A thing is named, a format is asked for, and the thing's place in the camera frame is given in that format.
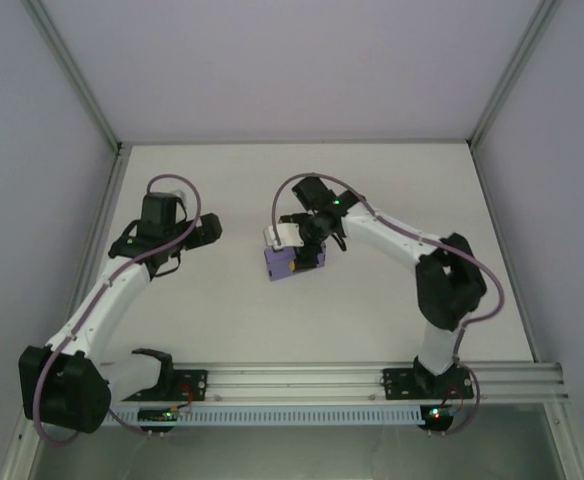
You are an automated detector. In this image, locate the left aluminium frame post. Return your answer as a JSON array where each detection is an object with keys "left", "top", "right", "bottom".
[{"left": 26, "top": 0, "right": 124, "bottom": 151}]

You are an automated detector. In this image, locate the aluminium table rail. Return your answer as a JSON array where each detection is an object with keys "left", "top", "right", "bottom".
[
  {"left": 466, "top": 142, "right": 543, "bottom": 364},
  {"left": 46, "top": 144, "right": 131, "bottom": 366}
]

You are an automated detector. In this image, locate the left red wire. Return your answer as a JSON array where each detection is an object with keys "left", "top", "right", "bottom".
[{"left": 178, "top": 383, "right": 197, "bottom": 414}]

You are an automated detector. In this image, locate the right aluminium table rail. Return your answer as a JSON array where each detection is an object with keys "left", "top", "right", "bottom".
[{"left": 466, "top": 142, "right": 543, "bottom": 364}]

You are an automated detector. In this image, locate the aluminium mounting rail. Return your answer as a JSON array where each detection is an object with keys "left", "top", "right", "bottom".
[{"left": 96, "top": 362, "right": 571, "bottom": 401}]

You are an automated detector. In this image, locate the right circuit board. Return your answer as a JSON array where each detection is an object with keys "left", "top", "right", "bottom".
[{"left": 421, "top": 405, "right": 456, "bottom": 426}]

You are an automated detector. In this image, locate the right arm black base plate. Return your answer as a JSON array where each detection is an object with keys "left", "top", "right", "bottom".
[{"left": 381, "top": 367, "right": 476, "bottom": 401}]

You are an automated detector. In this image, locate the purple cloth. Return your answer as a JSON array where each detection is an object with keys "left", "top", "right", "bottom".
[{"left": 263, "top": 244, "right": 329, "bottom": 284}]

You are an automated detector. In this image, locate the light blue cable duct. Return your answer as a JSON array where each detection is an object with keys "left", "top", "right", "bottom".
[{"left": 104, "top": 405, "right": 421, "bottom": 426}]

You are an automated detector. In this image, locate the red wire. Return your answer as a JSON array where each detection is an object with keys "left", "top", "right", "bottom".
[
  {"left": 178, "top": 383, "right": 197, "bottom": 414},
  {"left": 444, "top": 384, "right": 467, "bottom": 409}
]

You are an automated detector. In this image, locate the left aluminium table rail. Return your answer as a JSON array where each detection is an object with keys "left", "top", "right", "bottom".
[{"left": 46, "top": 144, "right": 131, "bottom": 366}]

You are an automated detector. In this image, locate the aluminium frame post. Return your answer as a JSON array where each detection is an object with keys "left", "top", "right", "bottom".
[
  {"left": 466, "top": 0, "right": 563, "bottom": 147},
  {"left": 26, "top": 0, "right": 124, "bottom": 151}
]

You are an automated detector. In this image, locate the right red wire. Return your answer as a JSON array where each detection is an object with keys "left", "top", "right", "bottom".
[{"left": 444, "top": 384, "right": 467, "bottom": 409}]

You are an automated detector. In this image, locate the circuit board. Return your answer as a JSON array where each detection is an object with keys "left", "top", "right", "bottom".
[
  {"left": 421, "top": 405, "right": 456, "bottom": 426},
  {"left": 138, "top": 407, "right": 179, "bottom": 424}
]

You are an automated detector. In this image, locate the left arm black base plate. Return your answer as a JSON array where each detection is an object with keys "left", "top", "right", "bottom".
[{"left": 121, "top": 368, "right": 208, "bottom": 401}]

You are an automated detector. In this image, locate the right aluminium frame post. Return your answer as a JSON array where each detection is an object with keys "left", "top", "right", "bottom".
[{"left": 466, "top": 0, "right": 563, "bottom": 147}]

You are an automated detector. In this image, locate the left circuit board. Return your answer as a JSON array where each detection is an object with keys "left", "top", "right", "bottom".
[{"left": 138, "top": 407, "right": 179, "bottom": 424}]

